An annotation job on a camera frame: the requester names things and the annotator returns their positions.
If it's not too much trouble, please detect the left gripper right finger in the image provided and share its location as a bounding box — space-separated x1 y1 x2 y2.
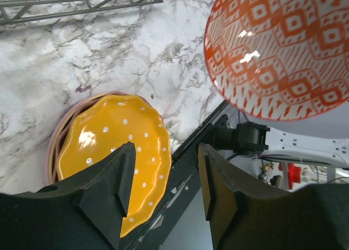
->
198 144 348 249

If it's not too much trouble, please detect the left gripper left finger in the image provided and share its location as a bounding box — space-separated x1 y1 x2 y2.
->
1 142 136 249

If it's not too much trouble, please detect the red blue patterned bowl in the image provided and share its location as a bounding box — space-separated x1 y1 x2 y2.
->
204 0 348 121

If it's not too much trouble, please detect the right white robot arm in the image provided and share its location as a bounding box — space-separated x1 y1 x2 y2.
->
213 122 348 170

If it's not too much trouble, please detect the yellow polka dot plate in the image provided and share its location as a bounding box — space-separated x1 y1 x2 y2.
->
55 95 172 248

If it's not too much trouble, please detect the pink plate under stack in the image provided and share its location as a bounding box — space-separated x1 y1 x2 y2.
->
45 90 153 185

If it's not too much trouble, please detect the grey wire dish rack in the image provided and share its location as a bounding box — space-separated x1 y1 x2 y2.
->
1 0 164 26

